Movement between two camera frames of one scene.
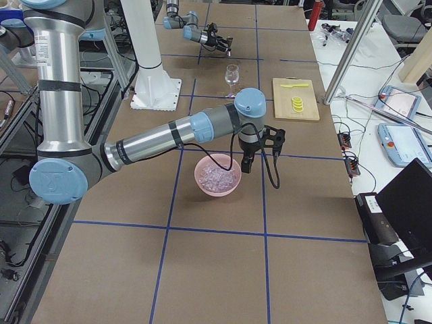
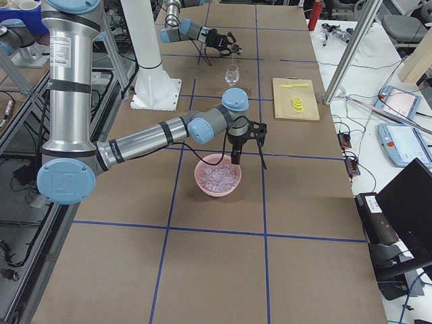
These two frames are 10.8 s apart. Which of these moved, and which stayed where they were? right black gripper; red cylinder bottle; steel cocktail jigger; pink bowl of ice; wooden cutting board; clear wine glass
Moved: right black gripper; steel cocktail jigger
Stayed: clear wine glass; red cylinder bottle; pink bowl of ice; wooden cutting board
